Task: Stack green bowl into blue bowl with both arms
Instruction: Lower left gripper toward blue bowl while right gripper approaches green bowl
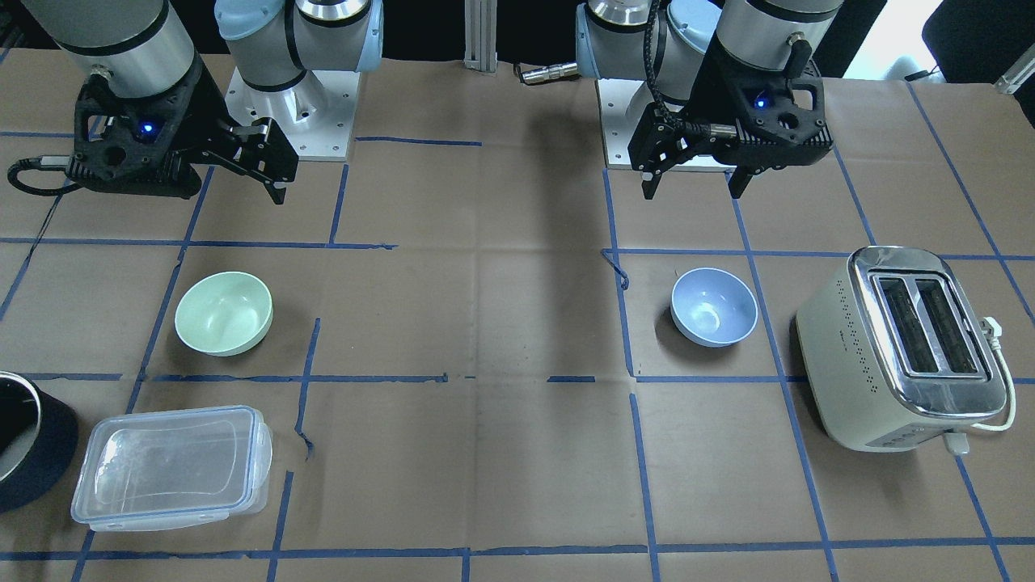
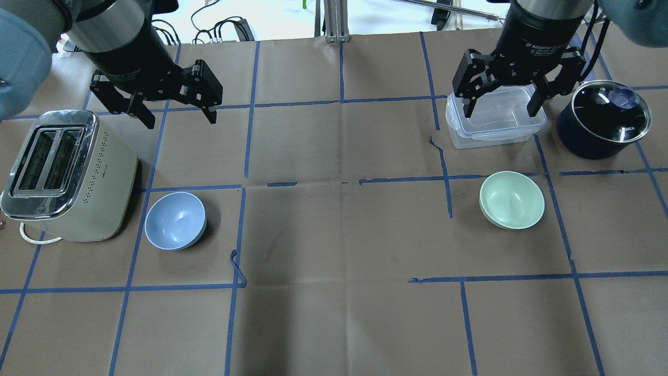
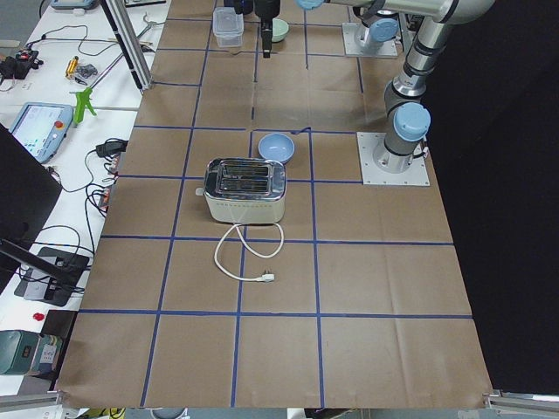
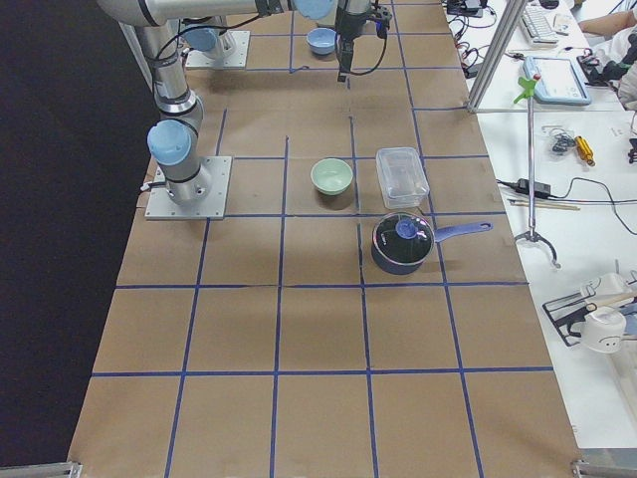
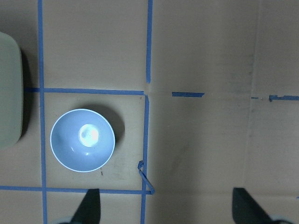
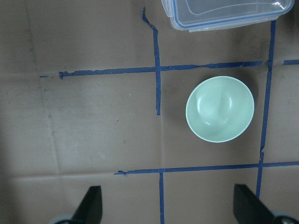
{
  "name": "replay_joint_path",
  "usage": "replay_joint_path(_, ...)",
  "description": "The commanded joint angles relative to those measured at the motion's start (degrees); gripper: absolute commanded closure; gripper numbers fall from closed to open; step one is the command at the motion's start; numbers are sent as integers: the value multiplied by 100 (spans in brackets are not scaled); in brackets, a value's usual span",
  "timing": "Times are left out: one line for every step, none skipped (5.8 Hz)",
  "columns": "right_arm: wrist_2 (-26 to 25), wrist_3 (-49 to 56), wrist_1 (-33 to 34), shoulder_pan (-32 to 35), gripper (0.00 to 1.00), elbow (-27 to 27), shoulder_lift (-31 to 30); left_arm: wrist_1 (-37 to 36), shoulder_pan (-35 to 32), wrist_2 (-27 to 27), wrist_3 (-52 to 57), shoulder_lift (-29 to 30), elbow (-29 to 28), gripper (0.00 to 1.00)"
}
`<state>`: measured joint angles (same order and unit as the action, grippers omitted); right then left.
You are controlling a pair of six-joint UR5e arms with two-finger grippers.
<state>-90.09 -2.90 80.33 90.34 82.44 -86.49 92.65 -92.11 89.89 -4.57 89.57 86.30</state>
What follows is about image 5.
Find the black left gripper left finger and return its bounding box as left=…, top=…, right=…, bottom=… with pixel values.
left=71, top=189, right=101, bottom=224

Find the blue bowl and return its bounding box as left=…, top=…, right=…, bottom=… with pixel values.
left=50, top=109, right=116, bottom=173

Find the cream toaster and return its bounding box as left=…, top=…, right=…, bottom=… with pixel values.
left=0, top=33, right=23, bottom=150

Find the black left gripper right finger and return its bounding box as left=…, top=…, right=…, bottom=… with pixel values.
left=233, top=187, right=273, bottom=224

